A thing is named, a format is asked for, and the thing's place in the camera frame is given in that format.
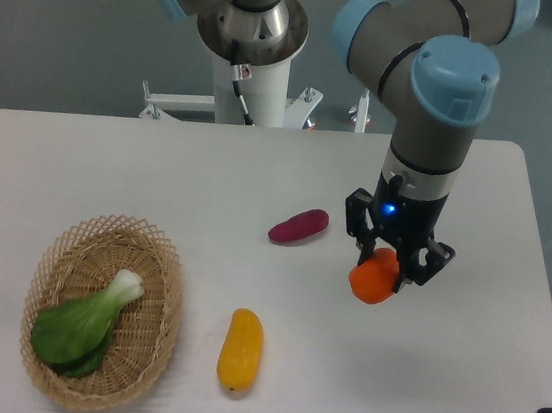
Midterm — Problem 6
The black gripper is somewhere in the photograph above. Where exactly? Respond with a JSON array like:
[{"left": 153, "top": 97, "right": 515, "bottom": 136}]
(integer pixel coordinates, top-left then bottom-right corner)
[{"left": 345, "top": 174, "right": 456, "bottom": 293}]

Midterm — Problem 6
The orange fruit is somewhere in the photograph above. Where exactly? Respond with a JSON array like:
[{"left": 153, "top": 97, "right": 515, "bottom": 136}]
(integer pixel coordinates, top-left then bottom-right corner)
[{"left": 348, "top": 247, "right": 399, "bottom": 305}]

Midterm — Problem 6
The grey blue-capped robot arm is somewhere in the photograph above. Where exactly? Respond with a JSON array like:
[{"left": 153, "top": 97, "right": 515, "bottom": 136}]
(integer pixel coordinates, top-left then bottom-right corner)
[{"left": 159, "top": 0, "right": 540, "bottom": 290}]

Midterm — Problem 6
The purple sweet potato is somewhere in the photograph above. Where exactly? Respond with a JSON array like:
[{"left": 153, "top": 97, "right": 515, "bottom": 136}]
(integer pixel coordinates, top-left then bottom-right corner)
[{"left": 267, "top": 208, "right": 330, "bottom": 245}]

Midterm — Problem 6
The yellow mango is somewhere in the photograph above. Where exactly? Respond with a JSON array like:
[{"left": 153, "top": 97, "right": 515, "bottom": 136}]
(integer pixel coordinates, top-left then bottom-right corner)
[{"left": 216, "top": 308, "right": 265, "bottom": 393}]

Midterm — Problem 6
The woven wicker basket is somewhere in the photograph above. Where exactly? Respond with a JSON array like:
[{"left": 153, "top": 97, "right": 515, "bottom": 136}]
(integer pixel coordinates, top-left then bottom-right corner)
[{"left": 20, "top": 215, "right": 183, "bottom": 412}]

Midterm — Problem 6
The green bok choy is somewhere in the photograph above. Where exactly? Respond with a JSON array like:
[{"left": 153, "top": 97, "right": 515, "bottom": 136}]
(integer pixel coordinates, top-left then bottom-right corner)
[{"left": 30, "top": 269, "right": 144, "bottom": 379}]

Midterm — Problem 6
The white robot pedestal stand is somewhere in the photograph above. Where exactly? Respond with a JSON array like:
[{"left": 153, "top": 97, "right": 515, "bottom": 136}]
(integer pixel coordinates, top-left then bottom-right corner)
[{"left": 138, "top": 0, "right": 386, "bottom": 147}]

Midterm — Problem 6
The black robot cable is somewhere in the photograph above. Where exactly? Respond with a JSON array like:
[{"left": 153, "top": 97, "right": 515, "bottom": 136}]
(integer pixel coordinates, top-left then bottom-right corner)
[{"left": 221, "top": 38, "right": 267, "bottom": 127}]

